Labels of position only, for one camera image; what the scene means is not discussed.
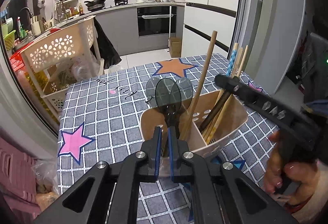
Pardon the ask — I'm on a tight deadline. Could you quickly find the wooden chopstick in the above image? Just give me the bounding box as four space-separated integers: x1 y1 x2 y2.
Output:
205 45 248 145
202 43 248 145
202 90 231 139
179 31 217 140

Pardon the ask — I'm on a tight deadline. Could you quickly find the blue patterned chopstick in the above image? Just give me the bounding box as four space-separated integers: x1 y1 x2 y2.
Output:
216 42 240 107

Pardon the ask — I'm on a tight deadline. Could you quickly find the dark translucent spoon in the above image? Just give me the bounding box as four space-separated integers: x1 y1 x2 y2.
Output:
154 78 182 158
170 77 194 113
146 77 159 108

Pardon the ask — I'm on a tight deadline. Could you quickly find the person's right hand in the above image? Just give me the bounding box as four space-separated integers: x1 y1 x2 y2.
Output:
263 129 328 217

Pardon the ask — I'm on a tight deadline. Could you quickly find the beige plastic utensil holder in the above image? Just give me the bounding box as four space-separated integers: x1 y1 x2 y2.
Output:
140 91 248 157

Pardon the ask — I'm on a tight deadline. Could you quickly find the blue checkered tablecloth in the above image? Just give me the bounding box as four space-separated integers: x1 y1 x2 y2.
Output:
57 61 277 223

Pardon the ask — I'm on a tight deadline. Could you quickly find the pink plastic stool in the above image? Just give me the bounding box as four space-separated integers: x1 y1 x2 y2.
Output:
1 139 41 221

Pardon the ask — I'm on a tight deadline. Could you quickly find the black cloth on cart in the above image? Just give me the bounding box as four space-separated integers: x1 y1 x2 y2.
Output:
94 18 122 70

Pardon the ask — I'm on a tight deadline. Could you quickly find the beige flower-cutout storage cart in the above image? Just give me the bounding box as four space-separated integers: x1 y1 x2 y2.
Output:
20 15 104 118

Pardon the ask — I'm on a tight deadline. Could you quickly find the cardboard box on floor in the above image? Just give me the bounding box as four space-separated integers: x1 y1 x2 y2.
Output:
169 37 182 58

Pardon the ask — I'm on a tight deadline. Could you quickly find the black built-in oven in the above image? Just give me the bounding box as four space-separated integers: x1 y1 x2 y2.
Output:
137 6 177 37

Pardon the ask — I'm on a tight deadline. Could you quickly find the black wok on stove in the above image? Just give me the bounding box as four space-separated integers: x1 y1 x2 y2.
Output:
84 0 106 12

